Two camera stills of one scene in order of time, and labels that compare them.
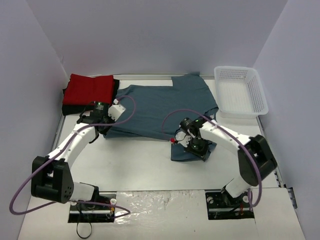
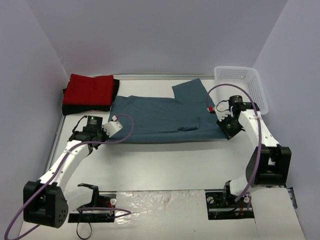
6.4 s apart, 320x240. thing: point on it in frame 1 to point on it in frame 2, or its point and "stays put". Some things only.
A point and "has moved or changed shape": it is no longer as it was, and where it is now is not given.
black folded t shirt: [68, 109] stays put
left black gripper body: [105, 127] to [100, 134]
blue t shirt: [179, 112] has moved or changed shape
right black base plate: [221, 205] stays put
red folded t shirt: [82, 90] stays put
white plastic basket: [239, 93] stays put
